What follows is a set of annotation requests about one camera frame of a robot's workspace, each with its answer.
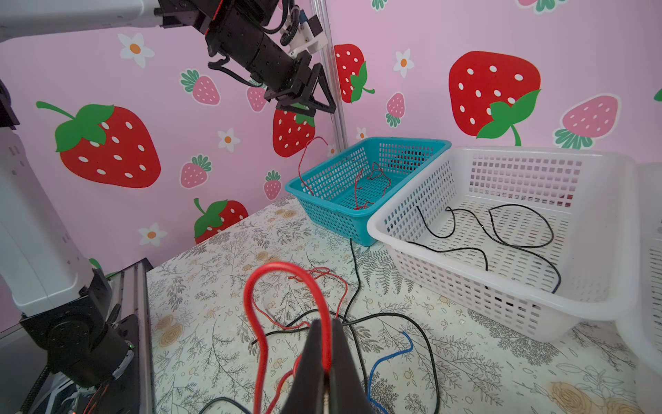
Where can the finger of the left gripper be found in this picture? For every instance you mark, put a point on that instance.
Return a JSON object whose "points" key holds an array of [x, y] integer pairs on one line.
{"points": [[318, 80]]}

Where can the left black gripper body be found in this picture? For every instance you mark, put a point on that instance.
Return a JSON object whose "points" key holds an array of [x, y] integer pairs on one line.
{"points": [[233, 36]]}

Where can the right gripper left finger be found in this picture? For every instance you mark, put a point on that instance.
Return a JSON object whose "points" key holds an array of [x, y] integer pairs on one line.
{"points": [[308, 388]]}

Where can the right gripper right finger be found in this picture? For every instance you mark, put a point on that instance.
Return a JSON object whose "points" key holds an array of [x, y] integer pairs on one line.
{"points": [[346, 394]]}

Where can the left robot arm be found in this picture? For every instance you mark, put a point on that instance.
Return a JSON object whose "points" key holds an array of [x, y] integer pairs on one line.
{"points": [[65, 302]]}

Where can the floral table cloth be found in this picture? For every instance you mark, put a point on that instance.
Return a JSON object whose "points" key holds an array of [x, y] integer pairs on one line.
{"points": [[425, 352]]}

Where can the teal plastic basket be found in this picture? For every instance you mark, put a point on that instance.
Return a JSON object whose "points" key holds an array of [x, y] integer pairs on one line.
{"points": [[342, 193]]}

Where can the middle white plastic basket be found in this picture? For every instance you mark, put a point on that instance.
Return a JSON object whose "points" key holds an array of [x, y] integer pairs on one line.
{"points": [[536, 240]]}

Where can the white plastic basket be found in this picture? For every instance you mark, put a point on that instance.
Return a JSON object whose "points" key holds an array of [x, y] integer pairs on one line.
{"points": [[641, 328], [536, 240]]}

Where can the right white plastic basket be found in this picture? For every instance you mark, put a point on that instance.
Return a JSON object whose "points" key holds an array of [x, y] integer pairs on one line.
{"points": [[641, 328]]}

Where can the left corner aluminium post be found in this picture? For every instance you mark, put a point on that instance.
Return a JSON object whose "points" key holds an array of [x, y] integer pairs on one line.
{"points": [[328, 57]]}

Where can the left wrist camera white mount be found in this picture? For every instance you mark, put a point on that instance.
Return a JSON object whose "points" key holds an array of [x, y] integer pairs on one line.
{"points": [[302, 34]]}

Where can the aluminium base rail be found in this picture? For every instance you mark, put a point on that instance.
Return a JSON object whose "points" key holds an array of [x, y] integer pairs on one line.
{"points": [[22, 361]]}

